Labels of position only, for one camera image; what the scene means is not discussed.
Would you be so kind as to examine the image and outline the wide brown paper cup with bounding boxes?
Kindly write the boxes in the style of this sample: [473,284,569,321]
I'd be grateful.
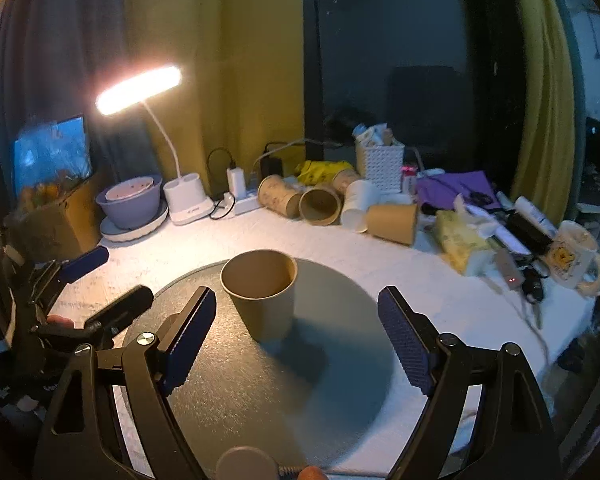
[298,183,342,227]

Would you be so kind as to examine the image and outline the white desk lamp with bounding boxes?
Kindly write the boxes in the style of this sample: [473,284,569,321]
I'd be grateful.
[96,64,217,227]

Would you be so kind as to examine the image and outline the cream mug with yellow print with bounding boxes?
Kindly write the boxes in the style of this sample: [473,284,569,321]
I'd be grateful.
[542,220,600,297]

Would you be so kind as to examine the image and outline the patterned brown paper cup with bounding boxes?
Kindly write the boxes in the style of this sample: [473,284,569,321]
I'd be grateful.
[257,174,305,219]

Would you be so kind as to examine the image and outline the white scalloped plate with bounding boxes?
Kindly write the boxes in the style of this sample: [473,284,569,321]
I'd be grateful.
[100,200,170,244]

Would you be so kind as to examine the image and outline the white charger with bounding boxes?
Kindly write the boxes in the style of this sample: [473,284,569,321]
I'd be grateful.
[226,167,248,197]

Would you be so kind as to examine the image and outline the power bank with red light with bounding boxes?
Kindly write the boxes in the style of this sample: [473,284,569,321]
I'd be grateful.
[495,249,523,292]

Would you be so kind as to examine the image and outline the yellow curtain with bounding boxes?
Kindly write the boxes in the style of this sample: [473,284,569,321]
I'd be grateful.
[502,0,578,226]
[122,0,313,201]

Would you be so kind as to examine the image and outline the purple bowl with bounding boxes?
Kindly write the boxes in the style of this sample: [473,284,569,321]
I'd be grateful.
[96,175,164,230]

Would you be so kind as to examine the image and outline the black cable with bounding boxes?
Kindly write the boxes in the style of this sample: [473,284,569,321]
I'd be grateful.
[207,147,238,221]

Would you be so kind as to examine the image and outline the purple cloth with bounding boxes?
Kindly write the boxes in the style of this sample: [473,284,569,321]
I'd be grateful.
[416,170,501,213]

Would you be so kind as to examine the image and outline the white tube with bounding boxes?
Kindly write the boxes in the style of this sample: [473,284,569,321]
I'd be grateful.
[514,196,558,238]

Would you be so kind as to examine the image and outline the yellow plastic bag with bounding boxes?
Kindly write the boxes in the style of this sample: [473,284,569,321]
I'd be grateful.
[297,160,356,186]

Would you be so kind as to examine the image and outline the cardboard box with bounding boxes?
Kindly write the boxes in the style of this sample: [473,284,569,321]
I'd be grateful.
[7,172,112,263]

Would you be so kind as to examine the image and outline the white cable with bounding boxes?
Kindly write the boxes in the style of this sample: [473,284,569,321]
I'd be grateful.
[252,137,343,173]

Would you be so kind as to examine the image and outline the white power strip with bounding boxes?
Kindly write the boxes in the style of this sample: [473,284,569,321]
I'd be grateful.
[222,191,260,217]

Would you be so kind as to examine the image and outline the crumpled packets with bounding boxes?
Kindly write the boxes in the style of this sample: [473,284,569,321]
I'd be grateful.
[351,122,405,148]

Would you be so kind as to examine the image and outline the white paper cup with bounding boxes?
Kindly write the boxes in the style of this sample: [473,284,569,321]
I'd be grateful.
[340,179,382,234]

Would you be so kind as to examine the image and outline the yellow tissue pack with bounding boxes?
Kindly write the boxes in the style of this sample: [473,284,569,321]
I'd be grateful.
[435,209,498,277]

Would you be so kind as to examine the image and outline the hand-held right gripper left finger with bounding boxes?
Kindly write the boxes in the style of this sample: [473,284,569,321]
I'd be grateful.
[32,286,217,480]

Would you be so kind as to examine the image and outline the round grey mat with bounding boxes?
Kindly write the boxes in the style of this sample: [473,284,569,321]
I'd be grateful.
[120,257,397,477]

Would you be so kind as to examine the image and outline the plain brown paper cup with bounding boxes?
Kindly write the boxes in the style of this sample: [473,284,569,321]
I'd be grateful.
[220,249,299,343]

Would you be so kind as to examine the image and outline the grey curtain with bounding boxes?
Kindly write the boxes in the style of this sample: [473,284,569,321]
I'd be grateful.
[0,0,146,196]

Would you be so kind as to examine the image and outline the grey cable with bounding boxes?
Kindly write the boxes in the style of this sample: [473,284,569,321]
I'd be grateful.
[487,280,551,361]

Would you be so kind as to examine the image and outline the white woven basket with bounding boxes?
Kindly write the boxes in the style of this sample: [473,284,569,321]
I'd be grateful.
[355,139,406,193]

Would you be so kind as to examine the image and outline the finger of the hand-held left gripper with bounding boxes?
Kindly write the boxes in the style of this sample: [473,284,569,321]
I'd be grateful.
[55,246,111,283]
[32,285,155,350]

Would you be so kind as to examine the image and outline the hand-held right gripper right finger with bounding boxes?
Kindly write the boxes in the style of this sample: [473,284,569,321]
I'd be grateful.
[377,285,563,480]

